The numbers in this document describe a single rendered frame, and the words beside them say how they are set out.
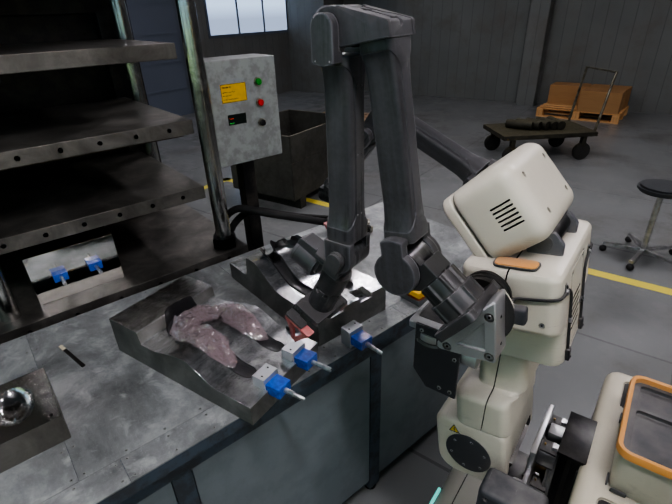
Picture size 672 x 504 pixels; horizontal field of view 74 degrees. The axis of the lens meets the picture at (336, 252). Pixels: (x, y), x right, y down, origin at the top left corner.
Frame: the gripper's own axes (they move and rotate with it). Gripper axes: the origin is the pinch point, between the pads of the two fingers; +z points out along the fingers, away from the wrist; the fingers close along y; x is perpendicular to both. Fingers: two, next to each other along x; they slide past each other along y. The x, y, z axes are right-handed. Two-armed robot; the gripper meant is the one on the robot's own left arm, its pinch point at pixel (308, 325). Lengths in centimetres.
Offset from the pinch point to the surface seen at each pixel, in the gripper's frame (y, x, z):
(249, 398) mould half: 14.3, 0.5, 15.6
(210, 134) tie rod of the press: -42, -81, 13
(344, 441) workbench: -19, 23, 58
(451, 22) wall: -838, -313, 119
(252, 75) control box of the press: -72, -93, 2
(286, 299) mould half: -17.0, -15.5, 20.6
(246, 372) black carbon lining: 8.5, -5.6, 19.3
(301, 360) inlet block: -0.8, 2.3, 13.2
